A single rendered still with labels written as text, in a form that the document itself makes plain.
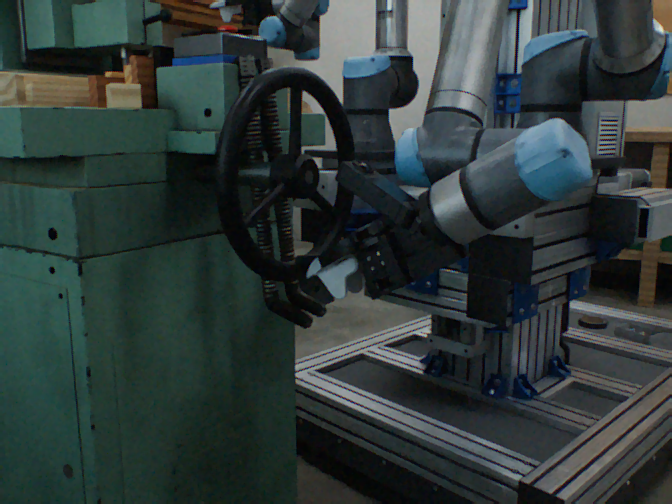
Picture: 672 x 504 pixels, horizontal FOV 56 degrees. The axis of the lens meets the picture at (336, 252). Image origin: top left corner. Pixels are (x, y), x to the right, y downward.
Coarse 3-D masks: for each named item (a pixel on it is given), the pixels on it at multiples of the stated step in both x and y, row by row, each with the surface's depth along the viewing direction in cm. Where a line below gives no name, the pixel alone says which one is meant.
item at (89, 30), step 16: (96, 0) 98; (112, 0) 96; (128, 0) 95; (144, 0) 97; (80, 16) 101; (96, 16) 98; (112, 16) 96; (128, 16) 95; (144, 16) 97; (80, 32) 101; (96, 32) 99; (112, 32) 97; (128, 32) 95; (144, 32) 98; (160, 32) 100; (80, 48) 102; (96, 48) 102; (112, 48) 102; (128, 48) 100; (144, 48) 102
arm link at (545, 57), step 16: (560, 32) 116; (576, 32) 116; (528, 48) 120; (544, 48) 117; (560, 48) 116; (576, 48) 115; (528, 64) 120; (544, 64) 117; (560, 64) 116; (576, 64) 114; (528, 80) 120; (544, 80) 118; (560, 80) 117; (576, 80) 115; (528, 96) 121; (544, 96) 118; (560, 96) 117; (576, 96) 118
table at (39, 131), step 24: (0, 120) 74; (24, 120) 72; (48, 120) 74; (72, 120) 77; (96, 120) 80; (120, 120) 82; (144, 120) 86; (168, 120) 89; (312, 120) 116; (0, 144) 75; (24, 144) 72; (48, 144) 75; (72, 144) 77; (96, 144) 80; (120, 144) 83; (144, 144) 86; (168, 144) 89; (192, 144) 86; (216, 144) 84; (264, 144) 92; (288, 144) 97; (312, 144) 117
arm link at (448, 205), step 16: (448, 176) 67; (432, 192) 67; (448, 192) 65; (432, 208) 66; (448, 208) 65; (464, 208) 64; (448, 224) 66; (464, 224) 65; (480, 224) 65; (464, 240) 67
